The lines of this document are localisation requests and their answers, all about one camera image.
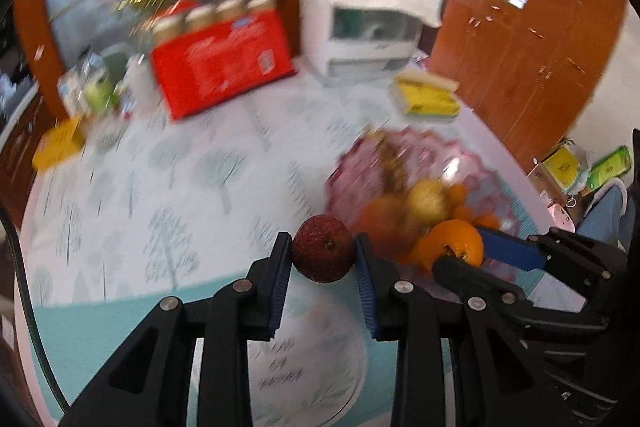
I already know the red carton box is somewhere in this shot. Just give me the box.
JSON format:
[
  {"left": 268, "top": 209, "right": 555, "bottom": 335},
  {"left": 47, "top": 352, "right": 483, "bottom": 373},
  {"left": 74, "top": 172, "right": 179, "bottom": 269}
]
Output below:
[{"left": 150, "top": 13, "right": 296, "bottom": 121}]

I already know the cardboard box with yellow packet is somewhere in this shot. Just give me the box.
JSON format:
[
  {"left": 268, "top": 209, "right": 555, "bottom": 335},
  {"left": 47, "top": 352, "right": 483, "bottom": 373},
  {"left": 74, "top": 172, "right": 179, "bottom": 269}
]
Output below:
[{"left": 527, "top": 139, "right": 593, "bottom": 204}]

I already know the green packet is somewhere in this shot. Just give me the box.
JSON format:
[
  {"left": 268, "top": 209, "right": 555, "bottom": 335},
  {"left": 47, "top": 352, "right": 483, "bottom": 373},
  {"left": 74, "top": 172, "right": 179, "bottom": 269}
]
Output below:
[{"left": 586, "top": 145, "right": 634, "bottom": 191}]

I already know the pink plastic object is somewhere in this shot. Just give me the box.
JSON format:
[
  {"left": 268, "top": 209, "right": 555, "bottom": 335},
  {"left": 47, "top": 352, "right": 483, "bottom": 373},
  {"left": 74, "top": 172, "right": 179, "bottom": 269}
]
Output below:
[{"left": 547, "top": 203, "right": 577, "bottom": 234}]

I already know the dark wooden sideboard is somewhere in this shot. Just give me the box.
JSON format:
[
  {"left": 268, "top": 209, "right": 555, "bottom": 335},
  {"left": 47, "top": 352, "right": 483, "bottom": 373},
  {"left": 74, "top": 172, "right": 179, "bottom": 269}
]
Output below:
[{"left": 0, "top": 2, "right": 63, "bottom": 218}]

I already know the green cup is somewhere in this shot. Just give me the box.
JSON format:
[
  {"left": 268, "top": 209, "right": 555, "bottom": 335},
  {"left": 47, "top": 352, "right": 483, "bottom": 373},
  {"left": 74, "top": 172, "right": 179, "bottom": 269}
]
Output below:
[{"left": 84, "top": 74, "right": 119, "bottom": 114}]

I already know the yellow round fruit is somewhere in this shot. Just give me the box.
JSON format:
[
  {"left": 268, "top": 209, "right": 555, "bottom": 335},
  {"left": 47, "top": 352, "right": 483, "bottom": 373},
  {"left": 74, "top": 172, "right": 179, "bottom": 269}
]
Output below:
[{"left": 406, "top": 179, "right": 451, "bottom": 228}]

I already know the pink glass bowl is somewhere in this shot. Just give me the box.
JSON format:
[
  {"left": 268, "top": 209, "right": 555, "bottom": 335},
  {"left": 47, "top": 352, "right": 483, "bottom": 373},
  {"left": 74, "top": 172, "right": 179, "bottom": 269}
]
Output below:
[{"left": 324, "top": 129, "right": 521, "bottom": 303}]

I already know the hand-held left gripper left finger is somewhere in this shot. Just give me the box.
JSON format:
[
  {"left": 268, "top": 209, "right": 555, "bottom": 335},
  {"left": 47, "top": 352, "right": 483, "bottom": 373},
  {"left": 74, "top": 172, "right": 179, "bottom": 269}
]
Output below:
[{"left": 60, "top": 232, "right": 293, "bottom": 427}]

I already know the white countertop appliance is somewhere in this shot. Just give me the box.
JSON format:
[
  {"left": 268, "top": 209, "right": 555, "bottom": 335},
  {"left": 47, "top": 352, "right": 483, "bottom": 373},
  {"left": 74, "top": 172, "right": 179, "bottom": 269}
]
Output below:
[{"left": 298, "top": 0, "right": 444, "bottom": 86}]

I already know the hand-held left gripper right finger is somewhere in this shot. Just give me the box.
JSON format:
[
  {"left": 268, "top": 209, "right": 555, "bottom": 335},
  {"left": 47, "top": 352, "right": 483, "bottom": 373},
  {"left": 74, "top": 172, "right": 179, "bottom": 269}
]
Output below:
[{"left": 354, "top": 233, "right": 568, "bottom": 427}]

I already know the white bottle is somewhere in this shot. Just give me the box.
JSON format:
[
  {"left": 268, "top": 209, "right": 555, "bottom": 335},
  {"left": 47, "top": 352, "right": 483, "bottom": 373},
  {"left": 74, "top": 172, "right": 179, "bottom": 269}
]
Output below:
[{"left": 126, "top": 54, "right": 162, "bottom": 114}]

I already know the large orange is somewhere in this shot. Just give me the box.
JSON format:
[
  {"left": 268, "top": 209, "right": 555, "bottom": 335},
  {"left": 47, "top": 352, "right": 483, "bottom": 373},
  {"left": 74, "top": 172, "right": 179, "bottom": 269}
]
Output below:
[{"left": 356, "top": 198, "right": 418, "bottom": 258}]

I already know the white printed plate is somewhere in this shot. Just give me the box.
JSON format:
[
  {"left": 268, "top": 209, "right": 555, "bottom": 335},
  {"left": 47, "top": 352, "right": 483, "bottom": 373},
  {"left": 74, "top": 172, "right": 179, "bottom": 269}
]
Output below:
[{"left": 246, "top": 291, "right": 370, "bottom": 427}]

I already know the teal placemat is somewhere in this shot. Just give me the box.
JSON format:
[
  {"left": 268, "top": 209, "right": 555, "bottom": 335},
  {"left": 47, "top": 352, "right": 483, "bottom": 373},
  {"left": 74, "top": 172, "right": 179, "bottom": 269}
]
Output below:
[{"left": 29, "top": 187, "right": 586, "bottom": 427}]

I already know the wooden cabinet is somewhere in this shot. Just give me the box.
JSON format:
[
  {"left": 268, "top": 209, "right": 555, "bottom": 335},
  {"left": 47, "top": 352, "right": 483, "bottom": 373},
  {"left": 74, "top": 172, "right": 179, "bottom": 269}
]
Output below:
[{"left": 427, "top": 0, "right": 628, "bottom": 170}]

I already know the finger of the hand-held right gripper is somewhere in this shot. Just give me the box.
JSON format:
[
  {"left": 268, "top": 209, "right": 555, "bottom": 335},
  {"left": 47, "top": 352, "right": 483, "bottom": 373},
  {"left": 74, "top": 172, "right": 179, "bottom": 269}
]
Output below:
[
  {"left": 474, "top": 227, "right": 630, "bottom": 295},
  {"left": 431, "top": 256, "right": 608, "bottom": 333}
]

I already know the person's jeans leg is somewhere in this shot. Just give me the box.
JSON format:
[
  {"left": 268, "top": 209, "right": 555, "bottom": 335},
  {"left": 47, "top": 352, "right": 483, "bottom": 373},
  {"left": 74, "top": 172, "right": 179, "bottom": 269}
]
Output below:
[{"left": 575, "top": 179, "right": 632, "bottom": 254}]

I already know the red lychee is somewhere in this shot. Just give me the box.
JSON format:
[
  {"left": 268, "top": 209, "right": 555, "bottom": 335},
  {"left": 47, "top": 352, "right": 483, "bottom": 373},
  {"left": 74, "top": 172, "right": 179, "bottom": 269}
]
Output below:
[{"left": 291, "top": 215, "right": 356, "bottom": 284}]

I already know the tree print tablecloth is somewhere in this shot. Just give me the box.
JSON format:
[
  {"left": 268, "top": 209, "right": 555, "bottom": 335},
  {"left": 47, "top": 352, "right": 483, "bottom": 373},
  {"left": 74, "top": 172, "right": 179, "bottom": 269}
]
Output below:
[{"left": 20, "top": 52, "right": 556, "bottom": 427}]

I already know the yellow flat box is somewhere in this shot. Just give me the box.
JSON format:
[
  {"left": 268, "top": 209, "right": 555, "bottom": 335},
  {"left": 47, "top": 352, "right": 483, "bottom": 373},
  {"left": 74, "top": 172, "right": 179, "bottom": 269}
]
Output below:
[{"left": 31, "top": 119, "right": 86, "bottom": 172}]

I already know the yellow sponge stack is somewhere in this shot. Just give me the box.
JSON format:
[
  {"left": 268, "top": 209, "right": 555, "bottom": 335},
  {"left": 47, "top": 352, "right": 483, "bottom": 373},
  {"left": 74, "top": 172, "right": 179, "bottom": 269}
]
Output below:
[{"left": 389, "top": 73, "right": 462, "bottom": 121}]

